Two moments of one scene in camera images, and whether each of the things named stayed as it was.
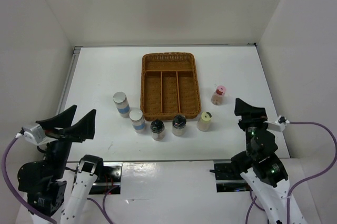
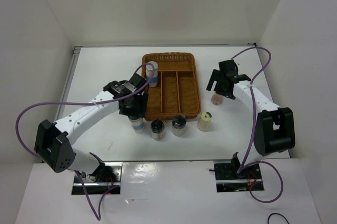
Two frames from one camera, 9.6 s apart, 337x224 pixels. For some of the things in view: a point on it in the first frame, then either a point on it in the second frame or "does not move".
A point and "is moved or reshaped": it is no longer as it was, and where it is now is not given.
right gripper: (249, 114) → (216, 76)
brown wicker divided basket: (169, 86) does not move
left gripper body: (61, 142) → (137, 108)
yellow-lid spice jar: (204, 123) does not move
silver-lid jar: (122, 103) is moved or reshaped
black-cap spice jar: (179, 123) does not move
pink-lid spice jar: (218, 97) does not move
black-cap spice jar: (158, 131) does not move
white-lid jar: (138, 120) does not move
